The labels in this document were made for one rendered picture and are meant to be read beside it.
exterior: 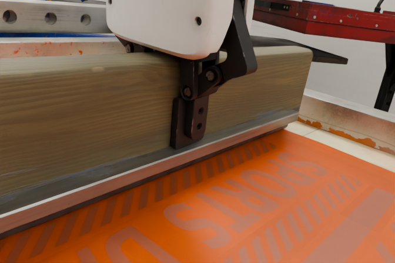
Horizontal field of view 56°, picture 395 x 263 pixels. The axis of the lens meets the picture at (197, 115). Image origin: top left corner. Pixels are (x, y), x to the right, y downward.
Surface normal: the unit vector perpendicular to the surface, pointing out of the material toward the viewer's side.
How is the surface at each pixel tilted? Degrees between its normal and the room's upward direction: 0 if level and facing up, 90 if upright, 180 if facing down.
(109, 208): 0
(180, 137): 90
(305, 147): 0
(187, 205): 0
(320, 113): 90
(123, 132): 91
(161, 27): 94
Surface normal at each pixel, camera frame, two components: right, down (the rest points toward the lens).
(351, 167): 0.14, -0.94
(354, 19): 0.31, 0.37
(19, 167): 0.74, 0.33
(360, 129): -0.65, 0.16
